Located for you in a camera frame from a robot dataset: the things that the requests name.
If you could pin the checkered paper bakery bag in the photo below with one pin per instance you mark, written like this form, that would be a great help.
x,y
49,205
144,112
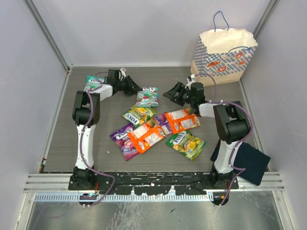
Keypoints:
x,y
222,55

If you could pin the teal Fox's candy bag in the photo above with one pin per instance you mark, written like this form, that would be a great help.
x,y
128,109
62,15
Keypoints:
x,y
92,83
148,97

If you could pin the dark blue cloth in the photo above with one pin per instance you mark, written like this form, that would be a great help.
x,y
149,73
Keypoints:
x,y
250,164

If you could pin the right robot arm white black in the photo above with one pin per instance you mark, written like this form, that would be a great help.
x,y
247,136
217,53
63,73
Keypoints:
x,y
231,121

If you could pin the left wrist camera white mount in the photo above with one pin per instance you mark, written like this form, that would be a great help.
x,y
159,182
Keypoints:
x,y
123,73

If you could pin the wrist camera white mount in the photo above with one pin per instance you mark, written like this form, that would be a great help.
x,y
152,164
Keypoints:
x,y
190,79
123,73

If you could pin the orange candy bag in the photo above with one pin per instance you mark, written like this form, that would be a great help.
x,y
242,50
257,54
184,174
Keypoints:
x,y
182,120

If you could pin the purple Fox's berries candy bag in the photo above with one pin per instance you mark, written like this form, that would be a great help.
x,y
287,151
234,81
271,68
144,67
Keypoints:
x,y
121,138

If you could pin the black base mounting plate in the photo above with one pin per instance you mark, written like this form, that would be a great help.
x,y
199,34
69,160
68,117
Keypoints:
x,y
149,183

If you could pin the slotted cable duct rail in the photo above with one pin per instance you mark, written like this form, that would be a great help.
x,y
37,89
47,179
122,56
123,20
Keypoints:
x,y
71,197

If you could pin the small purple snack packet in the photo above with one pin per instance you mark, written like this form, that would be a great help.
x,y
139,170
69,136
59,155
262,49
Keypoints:
x,y
162,121

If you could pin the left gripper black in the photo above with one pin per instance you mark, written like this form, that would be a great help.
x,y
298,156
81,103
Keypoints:
x,y
132,87

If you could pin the yellow green Fox's candy bag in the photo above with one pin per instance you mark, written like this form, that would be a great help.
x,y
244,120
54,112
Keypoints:
x,y
186,144

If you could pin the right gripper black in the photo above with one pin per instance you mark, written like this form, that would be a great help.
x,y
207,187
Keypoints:
x,y
179,87

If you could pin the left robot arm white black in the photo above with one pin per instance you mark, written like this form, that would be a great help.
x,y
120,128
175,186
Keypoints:
x,y
86,115

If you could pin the orange snack packet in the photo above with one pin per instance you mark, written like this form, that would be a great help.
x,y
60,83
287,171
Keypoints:
x,y
146,135

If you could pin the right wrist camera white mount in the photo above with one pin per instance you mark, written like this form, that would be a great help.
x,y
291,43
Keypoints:
x,y
190,79

